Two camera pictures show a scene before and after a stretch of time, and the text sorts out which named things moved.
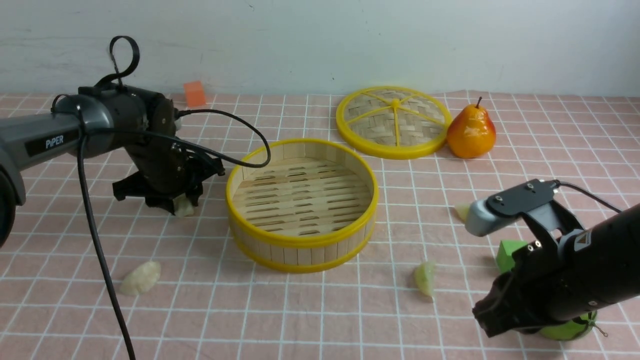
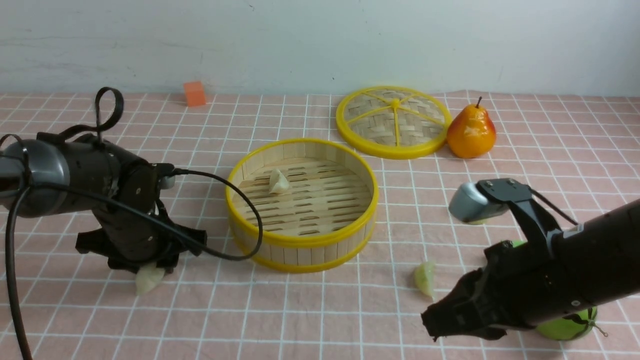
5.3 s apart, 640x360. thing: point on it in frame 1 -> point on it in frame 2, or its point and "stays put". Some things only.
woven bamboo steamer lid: x=393 y=122 stays put
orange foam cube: x=194 y=94 stays put
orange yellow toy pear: x=472 y=134 stays put
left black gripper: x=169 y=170 -> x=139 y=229
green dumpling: x=424 y=275 stays put
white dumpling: x=182 y=206 -> x=279 y=183
